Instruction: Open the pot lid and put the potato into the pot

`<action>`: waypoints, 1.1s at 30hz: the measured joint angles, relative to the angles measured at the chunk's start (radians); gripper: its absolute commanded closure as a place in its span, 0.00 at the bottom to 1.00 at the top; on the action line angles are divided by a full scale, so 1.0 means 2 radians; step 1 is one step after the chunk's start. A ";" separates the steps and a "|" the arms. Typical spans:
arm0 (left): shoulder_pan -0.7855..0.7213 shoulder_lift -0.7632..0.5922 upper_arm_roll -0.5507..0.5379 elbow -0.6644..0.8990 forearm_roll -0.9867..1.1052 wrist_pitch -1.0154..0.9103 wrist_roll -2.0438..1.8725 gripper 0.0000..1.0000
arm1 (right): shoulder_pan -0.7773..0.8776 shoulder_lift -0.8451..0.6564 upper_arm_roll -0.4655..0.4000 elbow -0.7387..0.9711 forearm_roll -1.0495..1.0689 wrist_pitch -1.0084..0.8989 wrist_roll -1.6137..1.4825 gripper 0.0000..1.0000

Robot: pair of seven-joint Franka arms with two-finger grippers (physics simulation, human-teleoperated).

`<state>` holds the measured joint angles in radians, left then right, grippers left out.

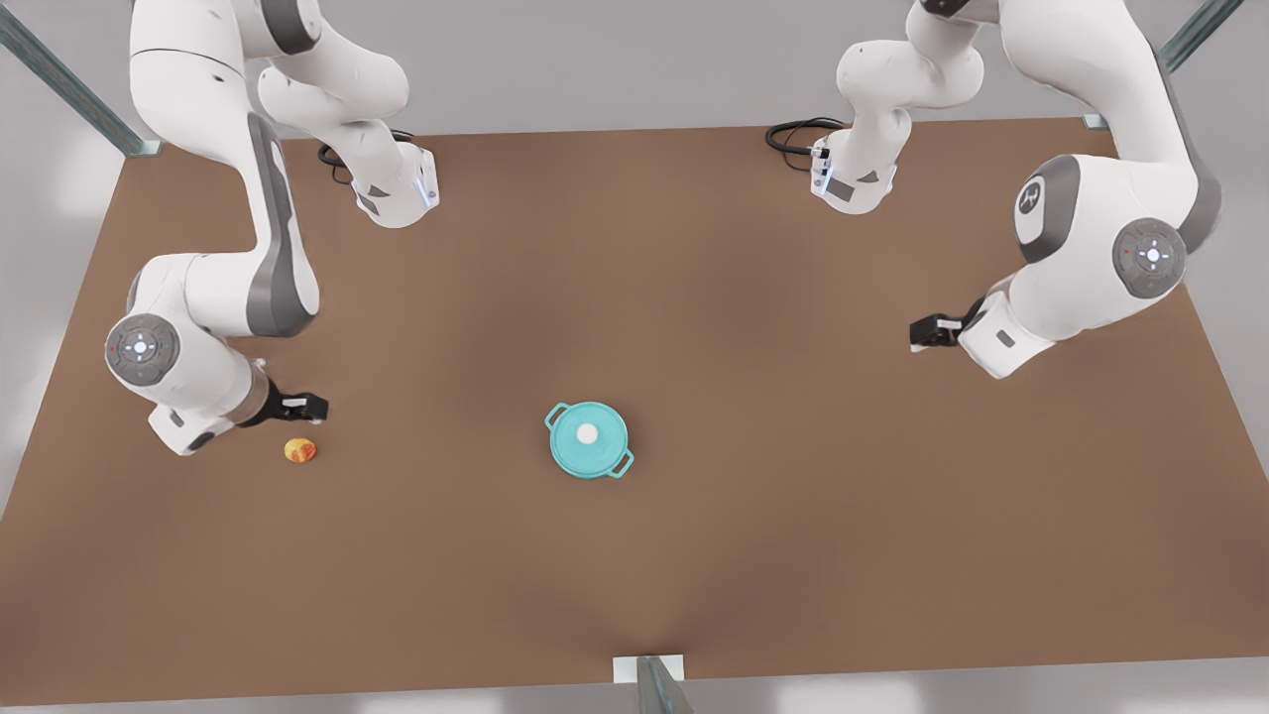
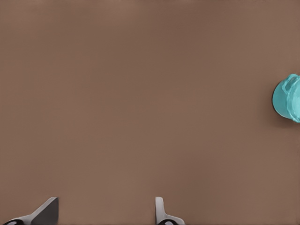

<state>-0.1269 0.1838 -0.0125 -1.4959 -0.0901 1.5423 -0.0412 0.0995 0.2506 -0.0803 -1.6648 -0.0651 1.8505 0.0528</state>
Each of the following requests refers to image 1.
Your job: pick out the orange yellow potato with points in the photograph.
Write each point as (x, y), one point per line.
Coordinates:
(300, 450)

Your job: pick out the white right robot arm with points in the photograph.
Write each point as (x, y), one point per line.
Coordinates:
(203, 119)

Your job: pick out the teal pot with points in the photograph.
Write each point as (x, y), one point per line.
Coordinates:
(590, 458)

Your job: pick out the teal pot lid white knob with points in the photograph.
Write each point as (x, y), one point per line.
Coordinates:
(588, 435)

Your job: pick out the silver frame post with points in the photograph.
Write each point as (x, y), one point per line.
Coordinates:
(656, 684)
(74, 84)
(1180, 45)

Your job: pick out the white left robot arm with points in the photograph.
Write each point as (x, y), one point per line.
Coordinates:
(1091, 258)

